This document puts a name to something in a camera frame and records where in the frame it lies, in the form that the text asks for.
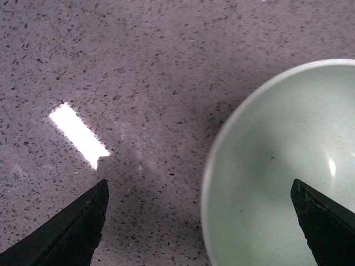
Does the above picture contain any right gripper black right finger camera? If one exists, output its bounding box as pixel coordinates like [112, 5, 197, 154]
[290, 179, 354, 265]

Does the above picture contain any green bowl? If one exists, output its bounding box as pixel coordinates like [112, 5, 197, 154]
[201, 59, 354, 265]

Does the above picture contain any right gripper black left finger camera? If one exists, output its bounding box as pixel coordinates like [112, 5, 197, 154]
[1, 180, 109, 265]

